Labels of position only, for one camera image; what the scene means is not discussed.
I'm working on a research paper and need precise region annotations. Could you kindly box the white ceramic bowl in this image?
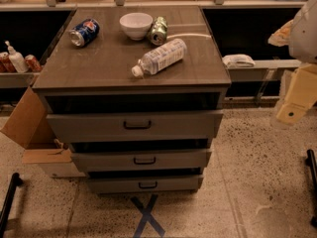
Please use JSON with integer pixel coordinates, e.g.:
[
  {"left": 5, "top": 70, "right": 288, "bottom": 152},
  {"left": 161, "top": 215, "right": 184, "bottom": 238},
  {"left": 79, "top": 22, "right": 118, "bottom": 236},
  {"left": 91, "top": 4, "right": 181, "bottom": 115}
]
[{"left": 119, "top": 13, "right": 154, "bottom": 41}]

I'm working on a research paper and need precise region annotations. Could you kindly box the grey drawer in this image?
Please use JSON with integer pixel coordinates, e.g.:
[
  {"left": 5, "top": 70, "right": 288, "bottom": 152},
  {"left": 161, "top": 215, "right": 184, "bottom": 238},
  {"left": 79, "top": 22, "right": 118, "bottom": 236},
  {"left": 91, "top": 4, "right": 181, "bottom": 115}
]
[
  {"left": 71, "top": 149, "right": 211, "bottom": 173},
  {"left": 47, "top": 111, "right": 223, "bottom": 143},
  {"left": 87, "top": 175, "right": 204, "bottom": 194}
]

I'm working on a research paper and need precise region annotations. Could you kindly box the black bar left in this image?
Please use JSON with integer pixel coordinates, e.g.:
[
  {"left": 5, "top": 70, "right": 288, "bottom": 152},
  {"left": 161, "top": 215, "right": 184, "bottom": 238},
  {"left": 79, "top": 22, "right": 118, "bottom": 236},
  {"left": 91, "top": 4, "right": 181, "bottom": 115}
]
[{"left": 0, "top": 173, "right": 23, "bottom": 238}]

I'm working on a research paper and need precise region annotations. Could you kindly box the red soda can left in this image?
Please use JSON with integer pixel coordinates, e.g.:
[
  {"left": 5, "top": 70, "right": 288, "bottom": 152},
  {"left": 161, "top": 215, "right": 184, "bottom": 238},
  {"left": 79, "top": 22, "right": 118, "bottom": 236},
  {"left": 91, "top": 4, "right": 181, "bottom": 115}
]
[{"left": 0, "top": 52, "right": 16, "bottom": 72}]

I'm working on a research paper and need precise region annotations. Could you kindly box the clear plastic water bottle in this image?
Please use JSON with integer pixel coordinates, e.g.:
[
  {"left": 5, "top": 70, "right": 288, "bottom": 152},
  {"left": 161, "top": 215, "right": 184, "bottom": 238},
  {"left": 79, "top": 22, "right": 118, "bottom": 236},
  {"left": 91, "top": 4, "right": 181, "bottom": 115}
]
[{"left": 132, "top": 39, "right": 187, "bottom": 77}]

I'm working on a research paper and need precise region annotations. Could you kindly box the black bar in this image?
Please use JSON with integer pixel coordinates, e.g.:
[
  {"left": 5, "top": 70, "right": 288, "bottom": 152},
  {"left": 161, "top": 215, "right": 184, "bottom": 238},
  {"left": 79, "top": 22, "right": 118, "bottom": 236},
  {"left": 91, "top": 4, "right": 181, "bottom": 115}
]
[
  {"left": 305, "top": 149, "right": 317, "bottom": 228},
  {"left": 0, "top": 173, "right": 23, "bottom": 238}
]

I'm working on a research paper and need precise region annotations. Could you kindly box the folded white cloth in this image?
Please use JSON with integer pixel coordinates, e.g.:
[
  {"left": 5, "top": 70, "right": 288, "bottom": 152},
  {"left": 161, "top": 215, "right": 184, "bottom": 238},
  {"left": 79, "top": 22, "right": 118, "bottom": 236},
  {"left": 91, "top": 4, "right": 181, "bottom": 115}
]
[{"left": 222, "top": 54, "right": 256, "bottom": 67}]

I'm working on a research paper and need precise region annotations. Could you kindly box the cardboard box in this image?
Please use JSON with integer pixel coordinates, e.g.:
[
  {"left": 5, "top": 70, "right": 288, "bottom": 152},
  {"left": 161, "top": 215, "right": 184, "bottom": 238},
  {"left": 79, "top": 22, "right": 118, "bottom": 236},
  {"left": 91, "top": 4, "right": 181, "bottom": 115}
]
[{"left": 1, "top": 87, "right": 84, "bottom": 179}]

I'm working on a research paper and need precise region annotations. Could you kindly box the red soda can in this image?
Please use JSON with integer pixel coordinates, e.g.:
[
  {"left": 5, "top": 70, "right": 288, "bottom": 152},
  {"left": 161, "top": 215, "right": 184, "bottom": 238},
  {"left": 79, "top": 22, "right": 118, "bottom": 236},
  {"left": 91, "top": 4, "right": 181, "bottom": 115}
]
[
  {"left": 0, "top": 52, "right": 16, "bottom": 72},
  {"left": 25, "top": 55, "right": 42, "bottom": 72}
]

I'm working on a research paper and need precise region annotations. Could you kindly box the black bar right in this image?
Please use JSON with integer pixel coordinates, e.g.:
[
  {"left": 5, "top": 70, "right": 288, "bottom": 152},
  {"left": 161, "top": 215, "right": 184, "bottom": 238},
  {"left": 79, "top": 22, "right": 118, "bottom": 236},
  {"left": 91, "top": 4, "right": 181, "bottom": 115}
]
[{"left": 305, "top": 149, "right": 317, "bottom": 228}]

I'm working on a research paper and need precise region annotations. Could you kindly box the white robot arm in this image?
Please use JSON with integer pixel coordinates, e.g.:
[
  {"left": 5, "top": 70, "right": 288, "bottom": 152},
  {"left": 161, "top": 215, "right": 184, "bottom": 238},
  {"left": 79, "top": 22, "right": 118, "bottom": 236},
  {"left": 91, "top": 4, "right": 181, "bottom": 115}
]
[{"left": 268, "top": 0, "right": 317, "bottom": 126}]

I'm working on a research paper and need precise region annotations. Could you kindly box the grey top drawer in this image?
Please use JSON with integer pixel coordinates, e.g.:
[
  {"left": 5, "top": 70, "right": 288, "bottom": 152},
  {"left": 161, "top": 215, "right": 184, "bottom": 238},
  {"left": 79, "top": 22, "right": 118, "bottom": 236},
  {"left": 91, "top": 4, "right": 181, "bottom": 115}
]
[{"left": 47, "top": 111, "right": 223, "bottom": 143}]

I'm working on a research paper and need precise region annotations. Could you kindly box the grey drawer cabinet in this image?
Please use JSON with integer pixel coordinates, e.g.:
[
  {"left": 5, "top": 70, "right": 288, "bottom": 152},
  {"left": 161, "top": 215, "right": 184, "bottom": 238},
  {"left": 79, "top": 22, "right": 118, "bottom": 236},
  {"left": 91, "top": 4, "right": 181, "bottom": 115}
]
[{"left": 33, "top": 6, "right": 231, "bottom": 180}]

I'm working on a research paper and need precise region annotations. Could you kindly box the green soda can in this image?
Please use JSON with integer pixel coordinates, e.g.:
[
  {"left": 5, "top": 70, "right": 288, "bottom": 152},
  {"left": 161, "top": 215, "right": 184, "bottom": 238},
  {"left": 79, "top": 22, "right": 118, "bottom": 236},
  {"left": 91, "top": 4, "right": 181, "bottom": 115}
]
[{"left": 148, "top": 16, "right": 167, "bottom": 46}]

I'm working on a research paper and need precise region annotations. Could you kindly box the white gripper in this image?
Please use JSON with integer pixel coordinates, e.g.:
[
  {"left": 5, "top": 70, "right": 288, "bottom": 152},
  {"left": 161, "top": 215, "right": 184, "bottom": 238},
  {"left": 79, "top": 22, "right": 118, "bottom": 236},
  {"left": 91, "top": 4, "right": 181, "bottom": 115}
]
[{"left": 276, "top": 63, "right": 317, "bottom": 125}]

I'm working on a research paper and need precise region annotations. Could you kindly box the red soda can right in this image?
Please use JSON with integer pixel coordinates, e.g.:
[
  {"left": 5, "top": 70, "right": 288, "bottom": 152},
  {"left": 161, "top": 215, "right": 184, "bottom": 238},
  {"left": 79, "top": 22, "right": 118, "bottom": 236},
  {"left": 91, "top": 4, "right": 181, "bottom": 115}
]
[{"left": 25, "top": 55, "right": 42, "bottom": 72}]

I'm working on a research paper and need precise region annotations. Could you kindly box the blue pepsi can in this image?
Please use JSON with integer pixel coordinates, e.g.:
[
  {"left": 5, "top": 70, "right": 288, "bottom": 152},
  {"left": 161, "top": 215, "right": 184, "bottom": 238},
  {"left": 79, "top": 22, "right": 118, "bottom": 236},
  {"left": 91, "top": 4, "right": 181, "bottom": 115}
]
[{"left": 68, "top": 19, "right": 100, "bottom": 47}]

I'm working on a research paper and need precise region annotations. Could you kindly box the grey bottom drawer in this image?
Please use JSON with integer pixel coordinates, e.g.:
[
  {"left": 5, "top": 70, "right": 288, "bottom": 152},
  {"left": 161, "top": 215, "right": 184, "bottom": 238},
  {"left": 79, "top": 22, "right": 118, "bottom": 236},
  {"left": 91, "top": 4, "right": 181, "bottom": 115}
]
[{"left": 87, "top": 175, "right": 204, "bottom": 194}]

